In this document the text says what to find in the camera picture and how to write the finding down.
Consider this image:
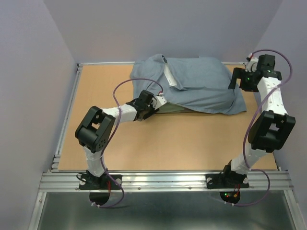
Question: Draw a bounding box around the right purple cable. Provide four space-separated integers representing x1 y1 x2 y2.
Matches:
224 49 295 207

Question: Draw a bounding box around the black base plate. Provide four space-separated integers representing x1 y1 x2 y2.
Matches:
79 174 123 206
205 172 249 205

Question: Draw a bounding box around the blue patchwork pillowcase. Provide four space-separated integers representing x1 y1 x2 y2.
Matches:
130 54 247 115

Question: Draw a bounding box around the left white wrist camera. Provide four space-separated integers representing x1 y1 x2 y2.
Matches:
154 96 167 109

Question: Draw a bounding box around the white pillow yellow edge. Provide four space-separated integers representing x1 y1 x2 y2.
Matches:
164 63 177 87

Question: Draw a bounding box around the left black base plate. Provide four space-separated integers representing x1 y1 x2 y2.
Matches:
79 174 123 206

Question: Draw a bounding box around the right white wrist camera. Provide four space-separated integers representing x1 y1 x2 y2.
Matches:
245 53 259 72

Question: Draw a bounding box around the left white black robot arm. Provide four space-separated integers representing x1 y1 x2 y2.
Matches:
75 90 166 190

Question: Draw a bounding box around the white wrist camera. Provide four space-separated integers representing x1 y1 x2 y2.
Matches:
154 96 167 109
245 53 259 72

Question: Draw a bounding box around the aluminium front rail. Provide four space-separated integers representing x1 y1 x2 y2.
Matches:
38 171 294 193

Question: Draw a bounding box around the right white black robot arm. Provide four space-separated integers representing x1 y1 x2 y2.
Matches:
220 53 295 188

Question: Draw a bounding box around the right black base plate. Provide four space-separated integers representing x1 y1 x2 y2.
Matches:
205 172 249 205

